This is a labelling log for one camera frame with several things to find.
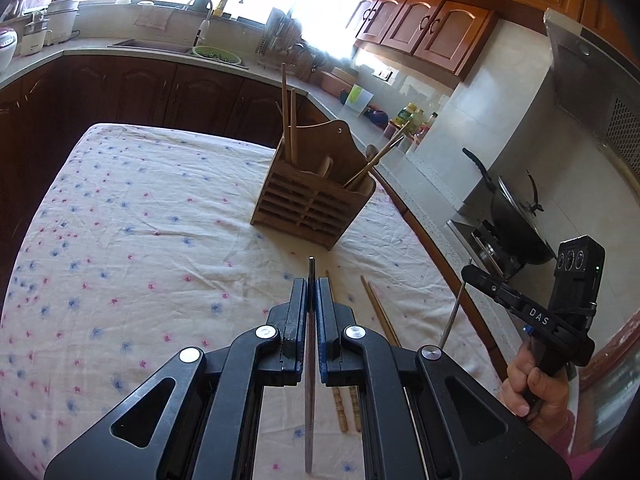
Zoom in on wooden chopstick two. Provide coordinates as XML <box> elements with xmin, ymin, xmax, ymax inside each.
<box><xmin>349</xmin><ymin>274</ymin><xmax>401</xmax><ymax>432</ymax></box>

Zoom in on steel chopstick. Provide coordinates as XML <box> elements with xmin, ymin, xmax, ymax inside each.
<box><xmin>438</xmin><ymin>281</ymin><xmax>466</xmax><ymax>350</ymax></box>
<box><xmin>304</xmin><ymin>257</ymin><xmax>317</xmax><ymax>474</ymax></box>

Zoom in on wooden chopstick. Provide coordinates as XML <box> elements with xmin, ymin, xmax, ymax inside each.
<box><xmin>342</xmin><ymin>120</ymin><xmax>412</xmax><ymax>189</ymax></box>
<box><xmin>288</xmin><ymin>89</ymin><xmax>298</xmax><ymax>167</ymax></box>
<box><xmin>349</xmin><ymin>134</ymin><xmax>407</xmax><ymax>191</ymax></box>
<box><xmin>280</xmin><ymin>62</ymin><xmax>292</xmax><ymax>162</ymax></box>

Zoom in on metal spoon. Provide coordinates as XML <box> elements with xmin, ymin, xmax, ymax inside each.
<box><xmin>364</xmin><ymin>144</ymin><xmax>378</xmax><ymax>162</ymax></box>

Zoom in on wooden chopstick one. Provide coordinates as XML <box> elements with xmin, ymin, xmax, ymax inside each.
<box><xmin>332</xmin><ymin>387</ymin><xmax>349</xmax><ymax>434</ymax></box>

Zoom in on person's right hand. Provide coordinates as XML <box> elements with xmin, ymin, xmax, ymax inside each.
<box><xmin>501</xmin><ymin>342</ymin><xmax>570</xmax><ymax>436</ymax></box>

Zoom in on black wok with lid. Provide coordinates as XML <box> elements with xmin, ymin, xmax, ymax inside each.
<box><xmin>462</xmin><ymin>148</ymin><xmax>555</xmax><ymax>266</ymax></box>

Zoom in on gas stove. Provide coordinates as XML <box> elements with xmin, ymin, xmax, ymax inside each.
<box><xmin>447</xmin><ymin>219</ymin><xmax>556</xmax><ymax>281</ymax></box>

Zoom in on floral white tablecloth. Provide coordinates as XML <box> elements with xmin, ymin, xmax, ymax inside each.
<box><xmin>1</xmin><ymin>125</ymin><xmax>500</xmax><ymax>478</ymax></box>

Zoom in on wooden utensil holder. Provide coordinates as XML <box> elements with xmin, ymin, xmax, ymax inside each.
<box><xmin>250</xmin><ymin>119</ymin><xmax>376</xmax><ymax>249</ymax></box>

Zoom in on range hood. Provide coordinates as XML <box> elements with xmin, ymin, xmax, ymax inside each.
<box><xmin>544</xmin><ymin>9</ymin><xmax>639</xmax><ymax>183</ymax></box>

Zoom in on green lid plastic pitcher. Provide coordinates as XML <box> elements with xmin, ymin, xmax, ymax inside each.
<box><xmin>343</xmin><ymin>84</ymin><xmax>374</xmax><ymax>116</ymax></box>

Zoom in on upper wooden cabinets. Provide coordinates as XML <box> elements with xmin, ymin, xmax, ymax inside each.
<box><xmin>347</xmin><ymin>0</ymin><xmax>637</xmax><ymax>79</ymax></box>

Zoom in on green bowl in sink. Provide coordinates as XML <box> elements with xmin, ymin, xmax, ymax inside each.
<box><xmin>192</xmin><ymin>46</ymin><xmax>242</xmax><ymax>65</ymax></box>

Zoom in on dish drying rack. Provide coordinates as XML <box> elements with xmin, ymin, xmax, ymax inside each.
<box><xmin>255</xmin><ymin>8</ymin><xmax>326</xmax><ymax>82</ymax></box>

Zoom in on yellow oil bottle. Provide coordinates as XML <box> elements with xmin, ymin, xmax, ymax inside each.
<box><xmin>214</xmin><ymin>0</ymin><xmax>229</xmax><ymax>18</ymax></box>

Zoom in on sink faucet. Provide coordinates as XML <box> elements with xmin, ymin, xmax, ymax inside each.
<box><xmin>184</xmin><ymin>0</ymin><xmax>214</xmax><ymax>48</ymax></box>

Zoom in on white red rice cooker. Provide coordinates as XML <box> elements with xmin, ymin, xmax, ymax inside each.
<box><xmin>0</xmin><ymin>27</ymin><xmax>17</xmax><ymax>73</ymax></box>

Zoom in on white cooking pot appliance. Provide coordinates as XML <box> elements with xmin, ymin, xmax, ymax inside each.
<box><xmin>44</xmin><ymin>0</ymin><xmax>79</xmax><ymax>46</ymax></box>

